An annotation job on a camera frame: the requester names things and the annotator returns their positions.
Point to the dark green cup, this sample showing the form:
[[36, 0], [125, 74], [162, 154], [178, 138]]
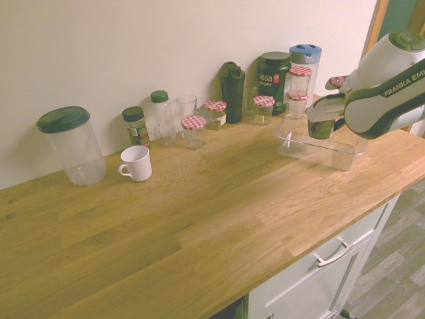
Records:
[[320, 129]]

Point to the clear canister with green lid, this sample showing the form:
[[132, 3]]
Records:
[[76, 149]]

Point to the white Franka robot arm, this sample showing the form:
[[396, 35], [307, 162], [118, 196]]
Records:
[[382, 66]]

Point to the clear rectangular plastic container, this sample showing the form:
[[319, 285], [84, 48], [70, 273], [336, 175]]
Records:
[[332, 156]]

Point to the labelled jar red checked lid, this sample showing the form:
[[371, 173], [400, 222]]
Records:
[[216, 105]]

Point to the black shaker bottle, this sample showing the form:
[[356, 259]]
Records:
[[232, 96]]

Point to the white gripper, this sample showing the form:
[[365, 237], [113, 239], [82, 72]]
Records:
[[327, 108]]

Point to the empty jar red checked lid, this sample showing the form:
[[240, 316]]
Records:
[[193, 123], [264, 100], [297, 106], [300, 70]]

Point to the tall clear glass mug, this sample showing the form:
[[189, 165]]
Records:
[[186, 106]]

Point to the white mug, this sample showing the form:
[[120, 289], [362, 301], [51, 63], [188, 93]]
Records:
[[139, 166]]

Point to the black protein powder tub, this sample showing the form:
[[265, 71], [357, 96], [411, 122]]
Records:
[[274, 66]]

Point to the tall clear pitcher blue lid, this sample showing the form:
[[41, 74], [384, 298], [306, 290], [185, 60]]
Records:
[[305, 51]]

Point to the clear drinking glass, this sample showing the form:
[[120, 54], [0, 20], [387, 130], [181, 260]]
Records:
[[249, 103]]

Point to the clear bottle with green lid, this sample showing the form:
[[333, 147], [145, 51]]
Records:
[[159, 97]]

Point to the spice jar with dark lid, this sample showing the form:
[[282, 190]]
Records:
[[133, 114]]

